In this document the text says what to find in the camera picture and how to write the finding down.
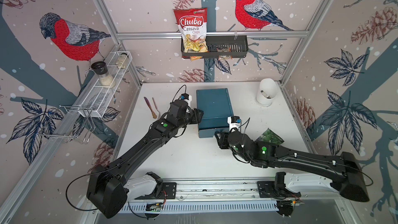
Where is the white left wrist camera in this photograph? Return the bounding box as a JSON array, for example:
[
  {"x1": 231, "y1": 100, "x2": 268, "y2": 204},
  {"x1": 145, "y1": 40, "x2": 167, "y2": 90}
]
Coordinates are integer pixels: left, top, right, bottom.
[{"x1": 180, "y1": 93, "x2": 192, "y2": 103}]

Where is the black lid spice jar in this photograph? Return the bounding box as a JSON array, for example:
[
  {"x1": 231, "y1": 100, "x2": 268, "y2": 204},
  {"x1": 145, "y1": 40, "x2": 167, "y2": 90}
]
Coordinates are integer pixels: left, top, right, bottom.
[{"x1": 91, "y1": 61, "x2": 116, "y2": 88}]

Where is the snack packet in basket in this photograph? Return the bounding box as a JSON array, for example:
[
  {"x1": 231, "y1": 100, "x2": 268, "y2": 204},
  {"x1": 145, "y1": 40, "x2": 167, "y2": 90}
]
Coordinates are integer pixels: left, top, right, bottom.
[{"x1": 217, "y1": 47, "x2": 232, "y2": 60}]

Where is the teal drawer cabinet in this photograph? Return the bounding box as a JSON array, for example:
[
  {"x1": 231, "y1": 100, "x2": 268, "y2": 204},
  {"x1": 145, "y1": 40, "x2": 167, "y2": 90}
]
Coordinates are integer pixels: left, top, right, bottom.
[{"x1": 197, "y1": 88, "x2": 234, "y2": 138}]

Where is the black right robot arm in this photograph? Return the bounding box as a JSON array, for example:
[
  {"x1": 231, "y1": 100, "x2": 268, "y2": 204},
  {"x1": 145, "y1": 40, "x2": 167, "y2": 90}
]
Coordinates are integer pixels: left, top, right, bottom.
[{"x1": 215, "y1": 128, "x2": 370, "y2": 202}]

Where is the white handled utensil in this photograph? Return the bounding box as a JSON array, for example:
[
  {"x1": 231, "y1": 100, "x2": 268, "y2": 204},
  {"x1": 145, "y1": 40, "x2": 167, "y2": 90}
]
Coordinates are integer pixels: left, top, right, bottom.
[{"x1": 261, "y1": 90, "x2": 268, "y2": 97}]

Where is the red cassava chips bag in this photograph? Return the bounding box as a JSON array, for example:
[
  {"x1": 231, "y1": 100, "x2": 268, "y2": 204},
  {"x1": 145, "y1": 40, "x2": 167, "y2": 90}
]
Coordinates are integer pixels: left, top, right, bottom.
[{"x1": 173, "y1": 8, "x2": 208, "y2": 54}]

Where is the white slotted cable duct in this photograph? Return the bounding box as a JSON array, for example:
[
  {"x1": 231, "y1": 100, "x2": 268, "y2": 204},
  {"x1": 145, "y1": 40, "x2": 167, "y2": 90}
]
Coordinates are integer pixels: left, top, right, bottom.
[{"x1": 119, "y1": 200, "x2": 279, "y2": 214}]

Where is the white wire wall shelf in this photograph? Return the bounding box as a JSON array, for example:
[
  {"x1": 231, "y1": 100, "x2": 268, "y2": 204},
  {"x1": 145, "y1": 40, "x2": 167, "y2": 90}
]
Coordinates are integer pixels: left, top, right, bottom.
[{"x1": 37, "y1": 50, "x2": 132, "y2": 144}]

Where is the pink small spoon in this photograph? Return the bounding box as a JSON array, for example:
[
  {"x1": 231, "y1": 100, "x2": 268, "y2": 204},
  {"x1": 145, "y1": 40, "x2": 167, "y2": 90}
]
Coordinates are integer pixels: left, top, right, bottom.
[{"x1": 152, "y1": 97, "x2": 161, "y2": 120}]

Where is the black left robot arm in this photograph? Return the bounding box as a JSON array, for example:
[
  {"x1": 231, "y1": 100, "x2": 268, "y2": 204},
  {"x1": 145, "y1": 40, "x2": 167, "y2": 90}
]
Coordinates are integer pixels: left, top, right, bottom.
[{"x1": 87, "y1": 99, "x2": 204, "y2": 218}]

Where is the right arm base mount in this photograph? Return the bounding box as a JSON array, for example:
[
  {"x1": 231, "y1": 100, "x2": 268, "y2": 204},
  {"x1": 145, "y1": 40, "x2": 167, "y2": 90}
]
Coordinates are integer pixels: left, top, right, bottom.
[{"x1": 257, "y1": 172, "x2": 339, "y2": 200}]

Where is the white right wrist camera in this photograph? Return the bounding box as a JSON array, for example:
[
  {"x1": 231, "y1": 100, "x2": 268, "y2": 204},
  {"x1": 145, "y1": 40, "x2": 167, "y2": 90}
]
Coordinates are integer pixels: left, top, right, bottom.
[{"x1": 227, "y1": 116, "x2": 242, "y2": 131}]

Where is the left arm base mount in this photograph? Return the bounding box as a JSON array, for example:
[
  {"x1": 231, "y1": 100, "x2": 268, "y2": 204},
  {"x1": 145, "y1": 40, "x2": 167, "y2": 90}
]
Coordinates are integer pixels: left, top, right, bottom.
[{"x1": 124, "y1": 172, "x2": 177, "y2": 202}]

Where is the white ceramic utensil holder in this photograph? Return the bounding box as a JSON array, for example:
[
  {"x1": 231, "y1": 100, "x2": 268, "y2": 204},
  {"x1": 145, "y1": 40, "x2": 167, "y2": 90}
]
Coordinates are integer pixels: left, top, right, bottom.
[{"x1": 256, "y1": 78, "x2": 278, "y2": 107}]

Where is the small white spice jar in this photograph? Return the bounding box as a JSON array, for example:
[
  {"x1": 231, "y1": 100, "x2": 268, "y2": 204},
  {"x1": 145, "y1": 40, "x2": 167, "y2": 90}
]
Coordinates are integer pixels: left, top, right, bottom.
[{"x1": 116, "y1": 53, "x2": 129, "y2": 69}]

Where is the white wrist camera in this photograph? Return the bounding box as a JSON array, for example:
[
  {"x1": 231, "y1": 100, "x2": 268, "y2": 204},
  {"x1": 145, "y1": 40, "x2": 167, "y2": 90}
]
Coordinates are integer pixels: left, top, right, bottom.
[
  {"x1": 227, "y1": 116, "x2": 242, "y2": 131},
  {"x1": 180, "y1": 93, "x2": 192, "y2": 103}
]

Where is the black wall basket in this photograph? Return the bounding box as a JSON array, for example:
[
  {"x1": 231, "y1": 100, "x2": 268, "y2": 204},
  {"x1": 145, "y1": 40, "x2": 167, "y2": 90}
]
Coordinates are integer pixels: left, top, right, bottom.
[{"x1": 181, "y1": 35, "x2": 248, "y2": 59}]

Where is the green gourd seed bag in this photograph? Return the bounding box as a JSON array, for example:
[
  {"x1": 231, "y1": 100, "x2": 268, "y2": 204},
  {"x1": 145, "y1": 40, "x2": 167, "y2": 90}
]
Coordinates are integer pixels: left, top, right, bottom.
[{"x1": 256, "y1": 129, "x2": 284, "y2": 145}]

